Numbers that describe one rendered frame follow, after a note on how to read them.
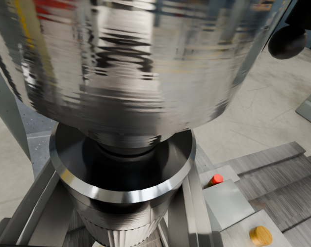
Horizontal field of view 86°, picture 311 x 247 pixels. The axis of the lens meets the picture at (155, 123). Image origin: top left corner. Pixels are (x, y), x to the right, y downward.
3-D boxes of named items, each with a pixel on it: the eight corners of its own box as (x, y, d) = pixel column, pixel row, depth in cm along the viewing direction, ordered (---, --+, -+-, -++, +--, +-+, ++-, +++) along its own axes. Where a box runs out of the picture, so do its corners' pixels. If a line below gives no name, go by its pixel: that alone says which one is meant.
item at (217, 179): (219, 187, 29) (225, 181, 27) (211, 190, 28) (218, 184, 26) (213, 179, 30) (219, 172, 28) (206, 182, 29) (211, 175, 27)
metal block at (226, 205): (235, 223, 28) (255, 211, 23) (205, 239, 25) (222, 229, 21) (216, 193, 31) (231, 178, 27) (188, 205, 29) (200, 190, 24)
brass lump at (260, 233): (268, 242, 24) (276, 240, 23) (257, 250, 23) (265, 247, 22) (256, 226, 25) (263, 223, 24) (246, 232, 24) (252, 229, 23)
